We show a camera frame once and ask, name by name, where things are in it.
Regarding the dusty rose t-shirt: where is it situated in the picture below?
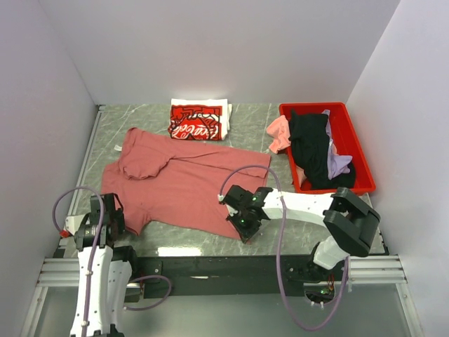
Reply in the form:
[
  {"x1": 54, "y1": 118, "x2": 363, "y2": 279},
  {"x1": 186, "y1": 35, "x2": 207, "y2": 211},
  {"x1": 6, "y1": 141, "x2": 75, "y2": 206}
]
[{"x1": 101, "y1": 128, "x2": 271, "y2": 239}]

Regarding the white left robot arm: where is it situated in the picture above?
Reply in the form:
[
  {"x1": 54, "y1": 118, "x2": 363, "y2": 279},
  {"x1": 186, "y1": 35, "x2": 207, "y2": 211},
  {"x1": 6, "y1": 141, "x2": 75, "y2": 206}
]
[{"x1": 65, "y1": 193, "x2": 140, "y2": 336}]

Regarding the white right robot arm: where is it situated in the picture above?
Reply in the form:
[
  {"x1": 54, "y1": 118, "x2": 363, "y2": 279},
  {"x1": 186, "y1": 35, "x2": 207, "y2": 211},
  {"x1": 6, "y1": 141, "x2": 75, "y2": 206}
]
[{"x1": 218, "y1": 185, "x2": 380, "y2": 283}]

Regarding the black base crossbar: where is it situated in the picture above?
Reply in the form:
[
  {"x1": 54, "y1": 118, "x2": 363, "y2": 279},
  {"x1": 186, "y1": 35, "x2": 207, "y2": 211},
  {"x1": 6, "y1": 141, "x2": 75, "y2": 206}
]
[{"x1": 130, "y1": 255, "x2": 344, "y2": 296}]

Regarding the light salmon pink shirt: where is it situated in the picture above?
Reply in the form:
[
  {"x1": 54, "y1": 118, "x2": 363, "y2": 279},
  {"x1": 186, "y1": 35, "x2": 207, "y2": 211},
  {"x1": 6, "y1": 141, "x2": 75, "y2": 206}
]
[{"x1": 265, "y1": 115, "x2": 306, "y2": 186}]

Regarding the black shirt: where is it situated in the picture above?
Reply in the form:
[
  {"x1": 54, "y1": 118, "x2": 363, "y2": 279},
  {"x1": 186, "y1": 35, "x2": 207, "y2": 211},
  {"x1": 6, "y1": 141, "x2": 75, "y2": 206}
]
[{"x1": 288, "y1": 111, "x2": 356, "y2": 190}]

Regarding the lavender shirt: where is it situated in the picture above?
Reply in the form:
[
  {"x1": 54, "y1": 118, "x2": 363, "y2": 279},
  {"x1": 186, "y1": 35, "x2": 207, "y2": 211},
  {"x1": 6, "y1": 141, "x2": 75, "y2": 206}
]
[{"x1": 321, "y1": 110, "x2": 352, "y2": 180}]

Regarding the folded red white Coca-Cola shirt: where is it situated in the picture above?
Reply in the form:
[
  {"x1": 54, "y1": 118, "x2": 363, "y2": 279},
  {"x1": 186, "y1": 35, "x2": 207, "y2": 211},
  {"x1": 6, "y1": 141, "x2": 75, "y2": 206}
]
[{"x1": 168, "y1": 98, "x2": 233, "y2": 141}]

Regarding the red plastic bin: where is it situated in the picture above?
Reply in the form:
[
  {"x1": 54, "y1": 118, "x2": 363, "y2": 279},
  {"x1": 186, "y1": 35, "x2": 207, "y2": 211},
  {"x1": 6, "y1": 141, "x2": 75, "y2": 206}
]
[{"x1": 279, "y1": 102, "x2": 376, "y2": 195}]

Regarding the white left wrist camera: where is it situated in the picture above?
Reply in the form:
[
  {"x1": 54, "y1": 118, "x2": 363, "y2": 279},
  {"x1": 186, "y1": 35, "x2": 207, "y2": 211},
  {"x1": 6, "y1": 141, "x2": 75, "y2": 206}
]
[{"x1": 60, "y1": 214, "x2": 88, "y2": 238}]

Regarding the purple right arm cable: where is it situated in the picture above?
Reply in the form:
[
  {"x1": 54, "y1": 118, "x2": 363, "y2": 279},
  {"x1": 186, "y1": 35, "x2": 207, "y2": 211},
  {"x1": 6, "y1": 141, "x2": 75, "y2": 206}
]
[{"x1": 217, "y1": 164, "x2": 351, "y2": 332}]

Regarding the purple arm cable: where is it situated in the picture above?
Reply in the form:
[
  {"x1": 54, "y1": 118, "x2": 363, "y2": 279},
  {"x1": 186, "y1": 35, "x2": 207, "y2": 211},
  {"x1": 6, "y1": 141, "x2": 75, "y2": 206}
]
[
  {"x1": 217, "y1": 164, "x2": 351, "y2": 332},
  {"x1": 52, "y1": 185, "x2": 173, "y2": 337}
]

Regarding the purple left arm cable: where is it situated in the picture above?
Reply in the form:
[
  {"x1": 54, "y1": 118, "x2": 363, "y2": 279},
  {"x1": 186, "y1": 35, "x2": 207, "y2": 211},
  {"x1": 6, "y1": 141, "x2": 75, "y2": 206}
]
[{"x1": 52, "y1": 185, "x2": 173, "y2": 337}]

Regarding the aluminium rail frame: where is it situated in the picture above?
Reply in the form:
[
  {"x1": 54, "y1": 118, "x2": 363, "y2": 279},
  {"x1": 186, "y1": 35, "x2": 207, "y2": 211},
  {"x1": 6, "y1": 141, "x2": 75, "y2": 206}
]
[{"x1": 22, "y1": 105, "x2": 424, "y2": 336}]

